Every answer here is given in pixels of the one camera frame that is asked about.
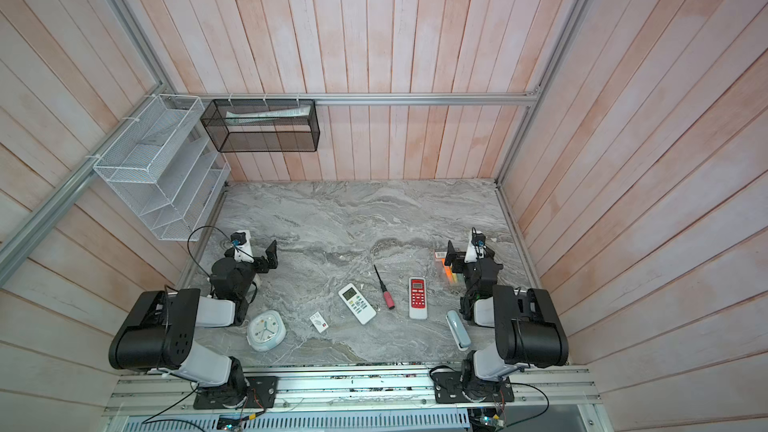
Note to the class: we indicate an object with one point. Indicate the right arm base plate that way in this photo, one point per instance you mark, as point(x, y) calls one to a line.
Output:
point(453, 387)

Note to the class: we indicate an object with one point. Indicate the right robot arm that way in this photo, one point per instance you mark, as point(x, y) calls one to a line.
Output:
point(502, 328)

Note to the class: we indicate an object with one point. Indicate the black mesh basket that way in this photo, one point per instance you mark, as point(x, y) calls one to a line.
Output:
point(256, 139)

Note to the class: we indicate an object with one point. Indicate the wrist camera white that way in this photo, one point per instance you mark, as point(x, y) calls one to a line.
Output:
point(241, 244)
point(476, 246)

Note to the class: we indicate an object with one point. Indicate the colored highlighter pack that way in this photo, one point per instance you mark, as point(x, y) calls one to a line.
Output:
point(444, 271)

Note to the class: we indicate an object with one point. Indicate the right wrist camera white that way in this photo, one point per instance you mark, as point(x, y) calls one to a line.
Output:
point(476, 246)

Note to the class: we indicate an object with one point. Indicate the white blue alarm clock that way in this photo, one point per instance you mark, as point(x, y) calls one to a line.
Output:
point(266, 331)

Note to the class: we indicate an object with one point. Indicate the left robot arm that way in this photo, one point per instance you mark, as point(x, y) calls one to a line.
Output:
point(158, 333)

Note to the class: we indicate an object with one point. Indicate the small white box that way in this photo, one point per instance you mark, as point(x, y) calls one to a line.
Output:
point(319, 322)

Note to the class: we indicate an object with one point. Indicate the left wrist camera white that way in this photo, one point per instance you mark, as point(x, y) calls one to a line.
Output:
point(241, 244)

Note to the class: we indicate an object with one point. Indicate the white wire shelf rack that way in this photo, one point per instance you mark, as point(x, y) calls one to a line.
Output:
point(165, 170)

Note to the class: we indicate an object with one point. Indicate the red handled screwdriver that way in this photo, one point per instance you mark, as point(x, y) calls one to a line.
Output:
point(385, 293)

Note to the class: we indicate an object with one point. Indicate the paper in black basket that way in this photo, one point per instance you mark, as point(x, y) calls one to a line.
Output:
point(283, 117)

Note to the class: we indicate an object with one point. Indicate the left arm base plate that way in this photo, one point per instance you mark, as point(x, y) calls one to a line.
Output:
point(251, 392)

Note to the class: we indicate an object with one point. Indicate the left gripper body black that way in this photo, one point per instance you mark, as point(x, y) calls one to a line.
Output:
point(260, 259)

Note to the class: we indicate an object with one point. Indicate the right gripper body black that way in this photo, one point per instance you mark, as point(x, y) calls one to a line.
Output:
point(465, 262)

